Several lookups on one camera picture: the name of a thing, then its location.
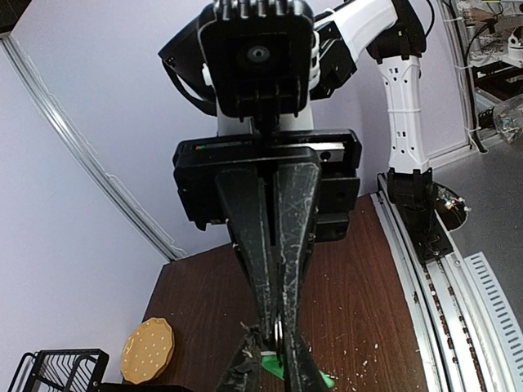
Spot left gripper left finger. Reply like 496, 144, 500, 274
215, 325, 263, 392

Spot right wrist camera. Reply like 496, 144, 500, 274
197, 1, 314, 135

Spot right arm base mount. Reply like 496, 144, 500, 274
400, 182, 471, 265

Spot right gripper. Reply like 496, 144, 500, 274
172, 129, 362, 351

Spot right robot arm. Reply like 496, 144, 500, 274
159, 1, 449, 351

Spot aluminium front rail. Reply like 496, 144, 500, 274
371, 174, 522, 391

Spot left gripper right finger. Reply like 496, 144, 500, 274
284, 327, 321, 391

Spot black wire dish rack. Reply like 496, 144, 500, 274
7, 349, 188, 392

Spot yellow dotted plate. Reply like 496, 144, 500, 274
120, 318, 175, 385

